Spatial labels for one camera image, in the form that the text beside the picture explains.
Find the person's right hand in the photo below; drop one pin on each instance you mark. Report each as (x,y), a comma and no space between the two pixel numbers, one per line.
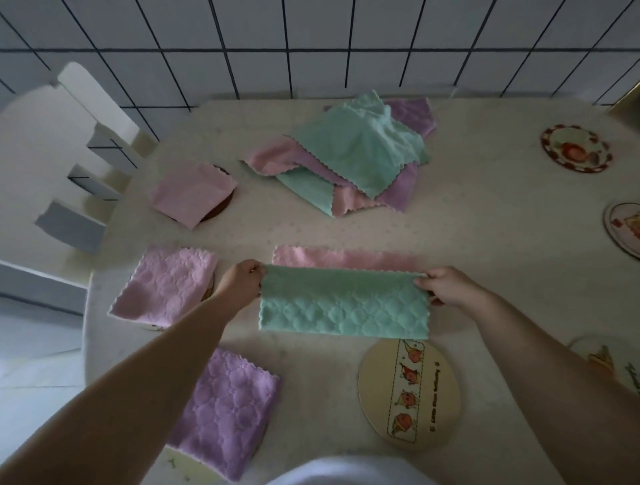
(452,287)

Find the person's left hand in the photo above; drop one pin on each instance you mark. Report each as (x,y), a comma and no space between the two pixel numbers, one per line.
(237,287)

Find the person's right thumb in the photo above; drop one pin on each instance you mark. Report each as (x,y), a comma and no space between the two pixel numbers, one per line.
(426,281)

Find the person's left thumb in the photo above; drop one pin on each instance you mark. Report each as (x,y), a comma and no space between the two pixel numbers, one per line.
(255,266)

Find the green quilted cloth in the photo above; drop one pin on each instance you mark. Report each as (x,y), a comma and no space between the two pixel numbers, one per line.
(345,305)

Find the person's left forearm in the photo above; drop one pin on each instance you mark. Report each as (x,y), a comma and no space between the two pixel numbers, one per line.
(125,399)

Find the person's right forearm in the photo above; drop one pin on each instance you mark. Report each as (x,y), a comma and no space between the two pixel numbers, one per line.
(560,389)

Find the round brown placemat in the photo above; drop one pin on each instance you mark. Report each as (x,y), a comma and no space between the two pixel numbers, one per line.
(223,202)

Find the small green cloth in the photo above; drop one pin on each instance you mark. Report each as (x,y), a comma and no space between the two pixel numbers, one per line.
(307,192)

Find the folded light pink quilted cloth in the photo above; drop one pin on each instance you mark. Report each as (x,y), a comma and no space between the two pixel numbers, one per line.
(162,287)

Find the folded pink smooth cloth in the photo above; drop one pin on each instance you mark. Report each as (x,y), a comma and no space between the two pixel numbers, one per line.
(192,192)

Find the crumpled pink cloth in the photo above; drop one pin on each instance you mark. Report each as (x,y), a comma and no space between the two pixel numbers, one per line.
(280,155)

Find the round cream fruit-print placemat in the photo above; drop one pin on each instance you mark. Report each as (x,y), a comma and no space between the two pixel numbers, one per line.
(407,394)

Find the folded purple quilted cloth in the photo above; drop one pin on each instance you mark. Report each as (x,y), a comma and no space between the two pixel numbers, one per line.
(225,412)

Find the large green cloth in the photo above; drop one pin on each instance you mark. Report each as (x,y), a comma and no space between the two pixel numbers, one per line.
(360,142)

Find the round red-rimmed fruit placemat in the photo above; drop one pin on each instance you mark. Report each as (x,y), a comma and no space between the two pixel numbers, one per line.
(576,148)

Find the white wooden chair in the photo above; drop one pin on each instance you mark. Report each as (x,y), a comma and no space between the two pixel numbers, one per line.
(55,200)

